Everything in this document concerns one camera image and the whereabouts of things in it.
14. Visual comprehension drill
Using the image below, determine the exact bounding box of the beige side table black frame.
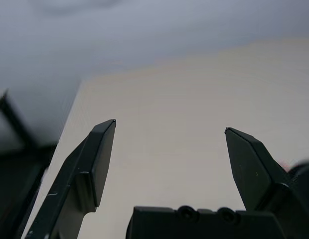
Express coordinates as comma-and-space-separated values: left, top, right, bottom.
0, 88, 58, 155

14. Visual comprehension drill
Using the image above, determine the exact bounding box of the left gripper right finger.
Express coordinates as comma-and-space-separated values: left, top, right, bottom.
224, 127, 309, 239

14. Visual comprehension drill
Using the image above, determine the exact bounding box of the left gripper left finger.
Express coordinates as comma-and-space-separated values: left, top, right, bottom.
24, 119, 117, 239

